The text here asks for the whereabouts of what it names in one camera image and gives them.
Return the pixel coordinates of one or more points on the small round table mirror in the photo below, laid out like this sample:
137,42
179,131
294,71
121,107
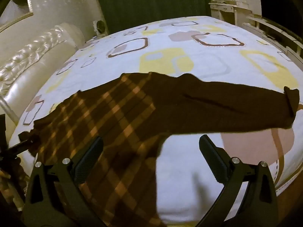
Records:
100,26

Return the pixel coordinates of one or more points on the black television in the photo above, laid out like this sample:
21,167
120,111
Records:
274,7

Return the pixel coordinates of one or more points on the bed with patterned white sheet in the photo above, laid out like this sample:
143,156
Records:
165,59

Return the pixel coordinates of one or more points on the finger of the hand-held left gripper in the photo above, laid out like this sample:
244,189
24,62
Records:
23,143

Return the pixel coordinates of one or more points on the white dressing table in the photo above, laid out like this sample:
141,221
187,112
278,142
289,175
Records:
224,10

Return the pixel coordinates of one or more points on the framed wall picture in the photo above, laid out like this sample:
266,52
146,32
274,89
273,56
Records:
11,14

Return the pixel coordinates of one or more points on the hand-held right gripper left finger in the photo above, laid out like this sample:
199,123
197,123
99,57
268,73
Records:
88,162

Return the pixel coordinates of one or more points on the dark green curtain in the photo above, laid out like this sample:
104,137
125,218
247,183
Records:
153,0

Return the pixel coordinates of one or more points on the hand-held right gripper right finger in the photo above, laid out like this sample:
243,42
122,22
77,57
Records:
213,161

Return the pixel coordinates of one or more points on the brown knit garment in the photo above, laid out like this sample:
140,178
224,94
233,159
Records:
142,104

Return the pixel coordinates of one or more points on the cream tufted headboard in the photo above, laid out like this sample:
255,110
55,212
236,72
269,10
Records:
35,59

